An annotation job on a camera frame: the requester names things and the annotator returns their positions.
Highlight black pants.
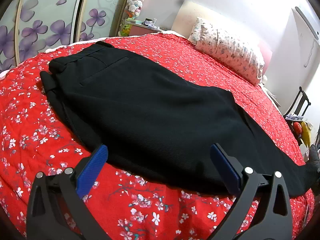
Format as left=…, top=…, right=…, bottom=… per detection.
left=40, top=42, right=319, bottom=197

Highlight red floral bedspread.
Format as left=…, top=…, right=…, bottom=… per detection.
left=1, top=31, right=304, bottom=239

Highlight yellow toy on chair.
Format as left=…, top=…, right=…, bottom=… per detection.
left=301, top=121, right=311, bottom=148

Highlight red item on chair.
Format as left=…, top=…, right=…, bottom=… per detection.
left=292, top=122, right=303, bottom=136

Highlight black wooden chair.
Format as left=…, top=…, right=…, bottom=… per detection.
left=283, top=86, right=311, bottom=146

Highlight floral white pillow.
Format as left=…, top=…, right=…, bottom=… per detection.
left=188, top=17, right=265, bottom=85

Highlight wardrobe with purple flowers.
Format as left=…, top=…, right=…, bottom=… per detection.
left=1, top=0, right=125, bottom=72

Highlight left nightstand with clutter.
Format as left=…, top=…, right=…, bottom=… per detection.
left=125, top=19, right=162, bottom=36

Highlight beige pink headboard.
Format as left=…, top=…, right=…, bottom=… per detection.
left=171, top=1, right=199, bottom=38

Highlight stuffed toy stack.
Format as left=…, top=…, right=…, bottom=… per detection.
left=116, top=0, right=145, bottom=37

